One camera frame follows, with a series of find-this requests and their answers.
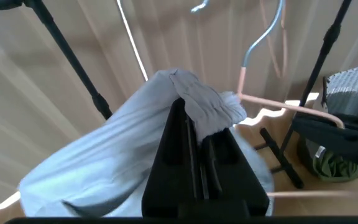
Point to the green garment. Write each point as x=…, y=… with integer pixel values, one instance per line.
x=337, y=168

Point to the black clothes rack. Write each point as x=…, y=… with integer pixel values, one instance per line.
x=64, y=49

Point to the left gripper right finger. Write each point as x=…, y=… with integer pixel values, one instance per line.
x=235, y=177

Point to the pale grey shorts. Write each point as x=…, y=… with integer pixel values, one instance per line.
x=104, y=149

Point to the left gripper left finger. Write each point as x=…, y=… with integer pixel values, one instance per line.
x=169, y=174

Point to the beige curtain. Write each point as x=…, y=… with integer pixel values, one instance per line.
x=26, y=93

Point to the white laundry basket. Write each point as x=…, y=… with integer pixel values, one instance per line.
x=353, y=90

